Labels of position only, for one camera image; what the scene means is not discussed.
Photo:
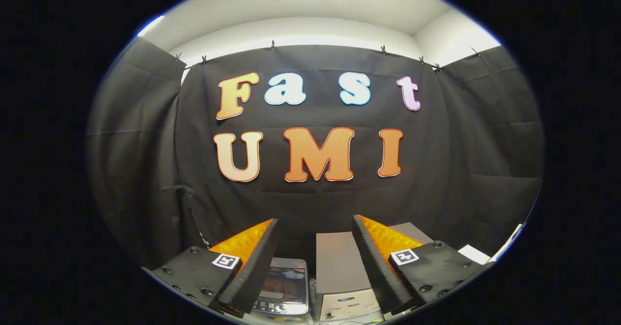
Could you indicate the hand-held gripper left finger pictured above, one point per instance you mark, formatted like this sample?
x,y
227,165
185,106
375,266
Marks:
x,y
257,267

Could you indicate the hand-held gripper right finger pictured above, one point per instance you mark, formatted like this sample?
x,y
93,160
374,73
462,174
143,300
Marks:
x,y
373,264

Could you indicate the grey washing machine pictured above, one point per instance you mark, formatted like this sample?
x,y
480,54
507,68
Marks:
x,y
284,308

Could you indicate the grey cabinet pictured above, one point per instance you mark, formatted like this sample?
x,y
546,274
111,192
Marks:
x,y
339,262

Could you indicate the white paper sheet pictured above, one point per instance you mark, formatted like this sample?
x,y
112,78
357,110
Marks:
x,y
473,253

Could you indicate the white flat panel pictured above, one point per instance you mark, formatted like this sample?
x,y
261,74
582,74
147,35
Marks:
x,y
508,241

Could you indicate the row of black clips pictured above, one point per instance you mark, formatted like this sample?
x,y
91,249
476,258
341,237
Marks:
x,y
272,45

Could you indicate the ceiling tube light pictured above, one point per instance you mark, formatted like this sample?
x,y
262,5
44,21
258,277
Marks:
x,y
150,25

